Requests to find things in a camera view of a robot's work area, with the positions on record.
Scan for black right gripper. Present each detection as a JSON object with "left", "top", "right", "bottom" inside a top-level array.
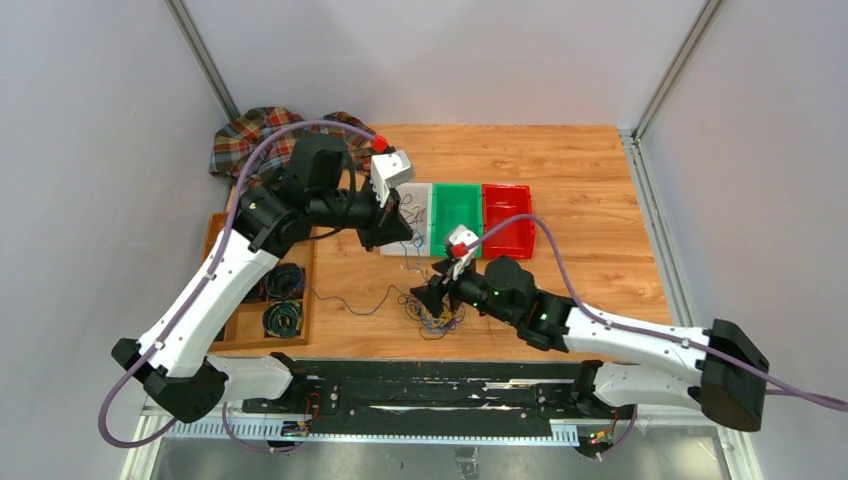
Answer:
[{"left": 411, "top": 253, "right": 518, "bottom": 326}]

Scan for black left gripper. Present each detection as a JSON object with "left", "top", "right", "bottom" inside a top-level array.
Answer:
[{"left": 312, "top": 175, "right": 415, "bottom": 252}]

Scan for dark cables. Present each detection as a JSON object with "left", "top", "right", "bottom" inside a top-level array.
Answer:
[{"left": 396, "top": 192, "right": 429, "bottom": 256}]

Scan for multicolour cable pile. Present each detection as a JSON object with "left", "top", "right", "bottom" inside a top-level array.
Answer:
[{"left": 396, "top": 291, "right": 468, "bottom": 342}]

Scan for brown cable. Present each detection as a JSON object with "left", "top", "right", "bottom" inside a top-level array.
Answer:
[{"left": 305, "top": 284, "right": 405, "bottom": 317}]

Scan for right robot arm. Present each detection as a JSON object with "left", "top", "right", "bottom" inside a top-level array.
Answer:
[{"left": 410, "top": 257, "right": 769, "bottom": 432}]

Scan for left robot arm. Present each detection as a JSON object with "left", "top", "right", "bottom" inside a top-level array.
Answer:
[{"left": 112, "top": 133, "right": 414, "bottom": 423}]

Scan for white plastic bin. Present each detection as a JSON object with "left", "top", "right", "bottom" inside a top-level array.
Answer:
[{"left": 379, "top": 183, "right": 433, "bottom": 257}]

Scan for green plastic bin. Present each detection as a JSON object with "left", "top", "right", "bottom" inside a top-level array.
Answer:
[{"left": 430, "top": 183, "right": 483, "bottom": 257}]

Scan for red plastic bin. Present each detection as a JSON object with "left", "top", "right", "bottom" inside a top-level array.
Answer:
[{"left": 481, "top": 184, "right": 536, "bottom": 260}]

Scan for plaid cloth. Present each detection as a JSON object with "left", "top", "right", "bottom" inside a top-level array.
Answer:
[{"left": 208, "top": 107, "right": 389, "bottom": 191}]

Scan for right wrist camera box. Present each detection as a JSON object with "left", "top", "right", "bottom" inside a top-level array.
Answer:
[{"left": 444, "top": 224, "right": 479, "bottom": 280}]

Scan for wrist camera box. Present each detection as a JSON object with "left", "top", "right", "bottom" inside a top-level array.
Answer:
[
  {"left": 370, "top": 150, "right": 415, "bottom": 208},
  {"left": 444, "top": 224, "right": 479, "bottom": 280}
]

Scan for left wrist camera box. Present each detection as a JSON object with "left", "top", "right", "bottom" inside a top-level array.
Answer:
[{"left": 370, "top": 150, "right": 415, "bottom": 208}]

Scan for coiled dark cable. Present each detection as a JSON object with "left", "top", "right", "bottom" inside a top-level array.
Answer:
[{"left": 264, "top": 263, "right": 306, "bottom": 301}]

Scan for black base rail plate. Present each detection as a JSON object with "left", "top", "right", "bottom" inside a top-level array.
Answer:
[{"left": 227, "top": 359, "right": 633, "bottom": 440}]

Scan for coiled yellow-green cable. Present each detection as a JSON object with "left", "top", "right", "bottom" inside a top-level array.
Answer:
[{"left": 262, "top": 299, "right": 305, "bottom": 338}]

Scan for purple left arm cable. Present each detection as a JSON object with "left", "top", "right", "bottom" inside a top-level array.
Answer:
[{"left": 97, "top": 120, "right": 389, "bottom": 450}]

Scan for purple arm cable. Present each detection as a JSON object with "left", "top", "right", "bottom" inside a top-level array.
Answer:
[
  {"left": 463, "top": 213, "right": 848, "bottom": 407},
  {"left": 97, "top": 120, "right": 389, "bottom": 450}
]

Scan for left aluminium frame post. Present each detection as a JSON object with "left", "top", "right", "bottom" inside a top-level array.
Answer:
[{"left": 164, "top": 0, "right": 241, "bottom": 120}]

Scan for aluminium frame post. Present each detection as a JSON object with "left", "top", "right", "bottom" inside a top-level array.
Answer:
[
  {"left": 631, "top": 0, "right": 725, "bottom": 142},
  {"left": 164, "top": 0, "right": 241, "bottom": 120}
]

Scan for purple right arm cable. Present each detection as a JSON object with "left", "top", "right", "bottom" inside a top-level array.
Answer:
[{"left": 463, "top": 213, "right": 848, "bottom": 407}]

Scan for right aluminium frame post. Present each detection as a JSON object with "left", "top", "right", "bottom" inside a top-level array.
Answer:
[{"left": 631, "top": 0, "right": 725, "bottom": 142}]

